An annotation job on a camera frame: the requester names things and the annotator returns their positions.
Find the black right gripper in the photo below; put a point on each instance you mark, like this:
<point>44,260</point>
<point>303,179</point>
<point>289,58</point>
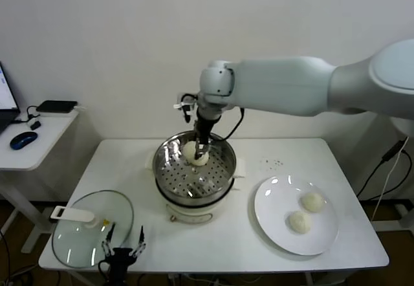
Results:
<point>205,129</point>

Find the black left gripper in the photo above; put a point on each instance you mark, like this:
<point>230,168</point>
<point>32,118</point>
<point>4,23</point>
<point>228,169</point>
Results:
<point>120,261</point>

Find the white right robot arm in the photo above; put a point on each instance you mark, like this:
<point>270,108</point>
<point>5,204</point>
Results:
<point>291,85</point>

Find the stainless steel steamer basket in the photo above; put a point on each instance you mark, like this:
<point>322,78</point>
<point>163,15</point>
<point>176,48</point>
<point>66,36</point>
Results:
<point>194,176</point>

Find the white electric cooker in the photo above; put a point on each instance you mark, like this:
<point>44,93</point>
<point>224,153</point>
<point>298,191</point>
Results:
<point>194,213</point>

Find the white round plate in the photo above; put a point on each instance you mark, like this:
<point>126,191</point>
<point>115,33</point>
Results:
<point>284,234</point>

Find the white side desk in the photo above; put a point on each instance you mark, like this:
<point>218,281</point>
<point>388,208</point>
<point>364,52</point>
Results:
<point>48,143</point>

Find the blue computer mouse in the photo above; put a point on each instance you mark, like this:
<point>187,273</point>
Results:
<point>22,140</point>

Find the small black adapter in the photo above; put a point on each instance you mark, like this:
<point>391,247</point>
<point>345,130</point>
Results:
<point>35,125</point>

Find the black flat hard drive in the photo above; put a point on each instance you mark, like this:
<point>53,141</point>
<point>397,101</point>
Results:
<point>56,106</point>

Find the black laptop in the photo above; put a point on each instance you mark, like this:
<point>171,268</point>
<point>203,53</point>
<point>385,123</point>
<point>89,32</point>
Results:
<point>4,105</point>

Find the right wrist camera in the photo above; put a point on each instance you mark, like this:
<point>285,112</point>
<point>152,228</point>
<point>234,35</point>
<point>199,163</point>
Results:
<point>187,106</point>

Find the white desk frame foot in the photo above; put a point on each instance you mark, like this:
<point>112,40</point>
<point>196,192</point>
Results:
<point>401,216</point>

